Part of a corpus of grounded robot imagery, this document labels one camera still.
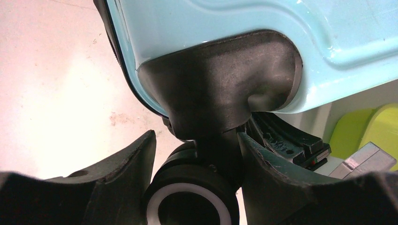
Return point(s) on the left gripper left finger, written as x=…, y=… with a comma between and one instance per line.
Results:
x=108, y=192

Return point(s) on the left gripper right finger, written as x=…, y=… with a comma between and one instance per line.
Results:
x=278, y=192

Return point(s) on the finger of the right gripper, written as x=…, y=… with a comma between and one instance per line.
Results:
x=285, y=140

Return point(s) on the pink teal cartoon suitcase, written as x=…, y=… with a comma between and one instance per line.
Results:
x=205, y=66

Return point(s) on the lime green plastic tray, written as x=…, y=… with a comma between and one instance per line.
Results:
x=357, y=128

